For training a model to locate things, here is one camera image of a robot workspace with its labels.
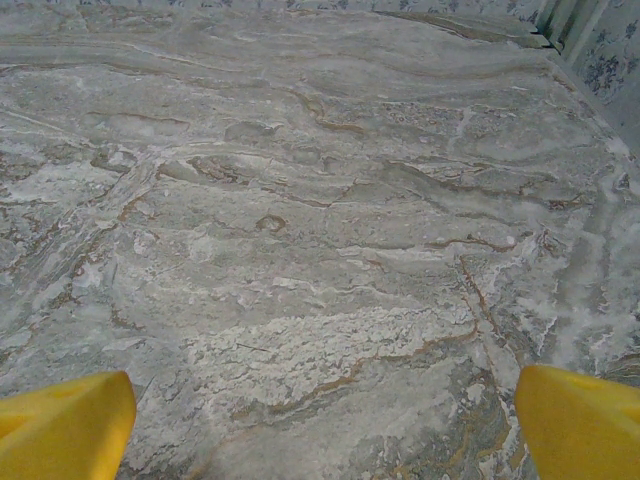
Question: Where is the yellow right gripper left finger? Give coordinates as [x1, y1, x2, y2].
[0, 370, 138, 480]

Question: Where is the aluminium frame post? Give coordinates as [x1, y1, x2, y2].
[532, 0, 615, 65]

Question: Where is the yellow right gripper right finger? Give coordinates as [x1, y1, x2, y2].
[514, 364, 640, 480]

